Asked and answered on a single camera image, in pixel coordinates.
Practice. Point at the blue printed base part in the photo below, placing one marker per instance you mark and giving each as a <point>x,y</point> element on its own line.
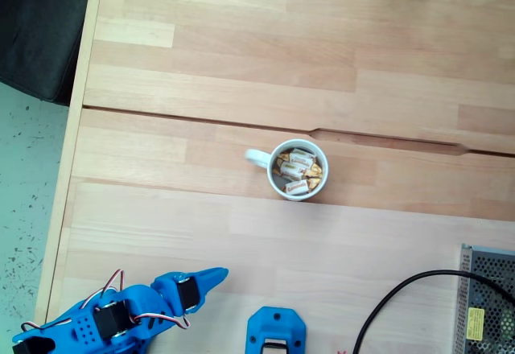
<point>261,322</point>

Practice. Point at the light wooden board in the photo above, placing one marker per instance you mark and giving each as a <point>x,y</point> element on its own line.
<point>281,249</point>

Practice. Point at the white orange wrapped caramel sweet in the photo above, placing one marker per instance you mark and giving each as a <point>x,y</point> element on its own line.
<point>297,187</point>
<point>291,170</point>
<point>301,157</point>

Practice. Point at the white ceramic mug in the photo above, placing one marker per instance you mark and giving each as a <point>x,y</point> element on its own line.
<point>257,157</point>

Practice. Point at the black fabric seat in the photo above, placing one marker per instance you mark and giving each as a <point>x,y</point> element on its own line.
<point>36,28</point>

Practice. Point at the perforated metal power supply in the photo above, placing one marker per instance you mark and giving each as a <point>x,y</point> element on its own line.
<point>489,330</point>

